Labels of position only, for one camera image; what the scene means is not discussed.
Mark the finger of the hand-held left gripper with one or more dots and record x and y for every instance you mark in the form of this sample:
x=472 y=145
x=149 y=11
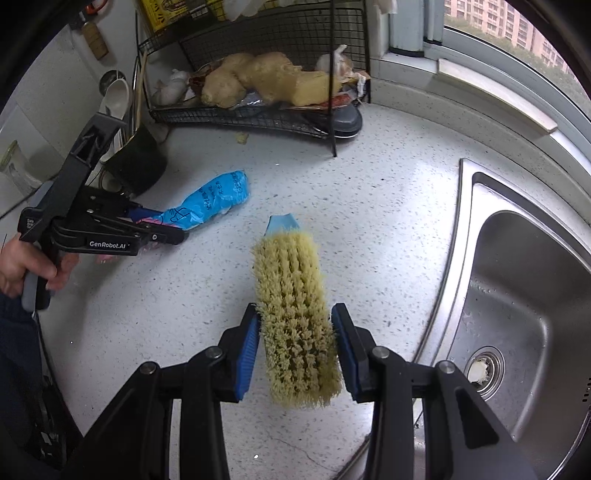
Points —
x=115 y=205
x=161 y=235

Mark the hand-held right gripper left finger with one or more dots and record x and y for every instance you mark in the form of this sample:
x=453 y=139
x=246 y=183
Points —
x=247 y=355

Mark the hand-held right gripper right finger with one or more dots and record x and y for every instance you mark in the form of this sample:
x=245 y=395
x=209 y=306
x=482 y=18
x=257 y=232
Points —
x=345 y=355

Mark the yellow bristle scrub brush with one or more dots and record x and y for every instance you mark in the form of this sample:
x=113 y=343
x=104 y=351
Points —
x=295 y=323

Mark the blue plastic bag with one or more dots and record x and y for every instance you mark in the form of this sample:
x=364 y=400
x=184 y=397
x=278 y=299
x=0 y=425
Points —
x=212 y=198

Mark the person's left forearm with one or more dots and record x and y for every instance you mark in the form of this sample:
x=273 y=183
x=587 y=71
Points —
x=14 y=346

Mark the person's left hand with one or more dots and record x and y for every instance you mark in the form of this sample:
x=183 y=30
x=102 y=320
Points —
x=14 y=263

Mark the dark green mug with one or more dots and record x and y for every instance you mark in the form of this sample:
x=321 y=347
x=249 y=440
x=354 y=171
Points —
x=138 y=161

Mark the white ladle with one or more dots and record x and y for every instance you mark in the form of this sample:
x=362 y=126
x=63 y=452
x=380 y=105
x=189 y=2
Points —
x=115 y=99

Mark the wooden chopsticks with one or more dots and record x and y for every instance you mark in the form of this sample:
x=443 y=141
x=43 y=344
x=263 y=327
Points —
x=137 y=101

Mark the small ginger scrap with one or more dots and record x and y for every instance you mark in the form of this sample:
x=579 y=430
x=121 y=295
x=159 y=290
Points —
x=241 y=138

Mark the garlic bulb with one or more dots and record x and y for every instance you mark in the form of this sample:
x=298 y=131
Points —
x=171 y=87
x=332 y=60

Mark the sink drain strainer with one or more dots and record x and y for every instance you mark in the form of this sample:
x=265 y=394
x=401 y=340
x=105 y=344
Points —
x=489 y=369

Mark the ginger root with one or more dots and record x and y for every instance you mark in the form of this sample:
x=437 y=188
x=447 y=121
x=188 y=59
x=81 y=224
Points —
x=226 y=83
x=286 y=78

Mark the brown hanging object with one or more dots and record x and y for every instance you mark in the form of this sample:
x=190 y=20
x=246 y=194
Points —
x=95 y=39

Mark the stainless steel sink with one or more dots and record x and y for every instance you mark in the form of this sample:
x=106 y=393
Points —
x=508 y=277

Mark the yellow package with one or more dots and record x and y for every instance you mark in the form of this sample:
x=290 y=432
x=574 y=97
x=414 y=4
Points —
x=171 y=14

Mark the black gas stove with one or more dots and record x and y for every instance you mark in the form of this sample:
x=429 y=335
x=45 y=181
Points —
x=55 y=424

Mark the dark grey plastic lid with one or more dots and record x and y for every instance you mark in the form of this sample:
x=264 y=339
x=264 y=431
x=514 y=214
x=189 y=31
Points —
x=344 y=122

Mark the red packet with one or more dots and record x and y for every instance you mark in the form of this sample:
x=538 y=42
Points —
x=344 y=99

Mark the pink apartment buildings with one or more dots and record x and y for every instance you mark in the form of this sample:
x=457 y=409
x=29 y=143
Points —
x=508 y=23

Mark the grey window frame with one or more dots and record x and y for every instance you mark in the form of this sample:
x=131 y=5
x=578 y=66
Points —
x=485 y=60

